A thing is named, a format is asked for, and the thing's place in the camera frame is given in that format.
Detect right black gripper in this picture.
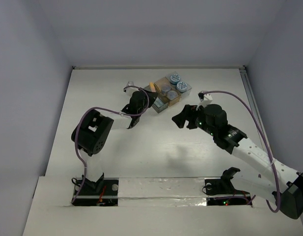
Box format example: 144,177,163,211
171,104,217,136

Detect orange marker cap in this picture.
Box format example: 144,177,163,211
149,82,156,92

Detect clear jar of pins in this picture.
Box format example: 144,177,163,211
161,84,171,96
166,90,179,101

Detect blue highlighter marker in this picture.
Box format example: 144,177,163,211
154,97,164,108

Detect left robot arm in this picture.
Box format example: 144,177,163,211
71,86,158,194

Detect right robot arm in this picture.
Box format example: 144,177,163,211
172,104,303,219

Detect dark grey plastic container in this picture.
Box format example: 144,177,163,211
152,85,168,114

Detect amber plastic container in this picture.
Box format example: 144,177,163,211
154,77,181,107

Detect clear plastic container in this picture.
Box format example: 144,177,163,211
166,71,192,99

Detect silver foil tape strip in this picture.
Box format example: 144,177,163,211
117,177,207,207

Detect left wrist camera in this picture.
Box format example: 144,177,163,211
123,81,137,96

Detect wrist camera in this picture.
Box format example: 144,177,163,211
196,90,213,110
123,81,137,96

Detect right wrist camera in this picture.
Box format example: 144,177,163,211
196,90,213,110

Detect aluminium rail right edge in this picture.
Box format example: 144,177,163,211
239,66,276,169

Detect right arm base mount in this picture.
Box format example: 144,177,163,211
202,167,253,206

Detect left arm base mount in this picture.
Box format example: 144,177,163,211
72,176,119,207

